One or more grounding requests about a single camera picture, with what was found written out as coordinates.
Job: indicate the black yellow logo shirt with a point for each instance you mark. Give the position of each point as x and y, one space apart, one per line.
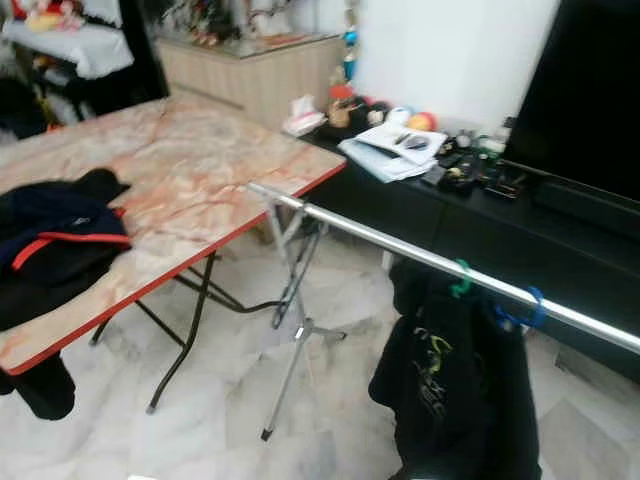
435 400

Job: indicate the green plastic hanger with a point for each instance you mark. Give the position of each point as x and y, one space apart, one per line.
465 272

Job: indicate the blue plastic hanger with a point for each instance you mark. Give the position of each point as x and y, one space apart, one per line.
520 324

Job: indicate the dark jacket red trim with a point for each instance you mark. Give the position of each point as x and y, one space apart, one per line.
50 260

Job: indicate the white cloth covered table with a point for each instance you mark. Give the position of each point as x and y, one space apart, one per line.
75 48

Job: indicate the marble top folding table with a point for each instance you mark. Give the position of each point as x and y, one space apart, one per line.
200 170

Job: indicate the red altar ornament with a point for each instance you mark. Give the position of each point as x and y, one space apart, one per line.
48 14

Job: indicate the light brown box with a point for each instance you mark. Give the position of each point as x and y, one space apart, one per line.
265 230

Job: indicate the light wooden sideboard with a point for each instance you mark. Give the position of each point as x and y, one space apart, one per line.
240 80

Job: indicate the white tissue pack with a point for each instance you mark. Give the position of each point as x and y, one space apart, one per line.
305 122

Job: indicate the red lid jar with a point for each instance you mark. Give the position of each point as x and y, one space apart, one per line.
340 112

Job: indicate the silver metal clothes rack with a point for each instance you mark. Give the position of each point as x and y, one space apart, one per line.
380 239

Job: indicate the black plush toy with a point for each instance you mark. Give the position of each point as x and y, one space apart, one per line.
381 111
364 112

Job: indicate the white paper stack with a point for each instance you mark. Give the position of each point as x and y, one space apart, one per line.
390 158

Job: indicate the trophy with blue ball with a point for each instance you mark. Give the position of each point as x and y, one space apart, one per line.
350 45

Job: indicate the white blue ball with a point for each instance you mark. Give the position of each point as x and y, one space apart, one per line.
398 115

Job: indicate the orange yellow ball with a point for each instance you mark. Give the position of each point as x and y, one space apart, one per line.
423 121

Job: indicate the black TV cabinet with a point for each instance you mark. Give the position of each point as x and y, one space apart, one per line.
460 220

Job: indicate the black fonemax print t-shirt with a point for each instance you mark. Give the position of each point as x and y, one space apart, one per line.
520 420

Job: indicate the black soundbar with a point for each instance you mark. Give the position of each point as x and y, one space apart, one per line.
590 208

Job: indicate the black flat television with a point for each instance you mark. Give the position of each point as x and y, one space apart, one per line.
590 100

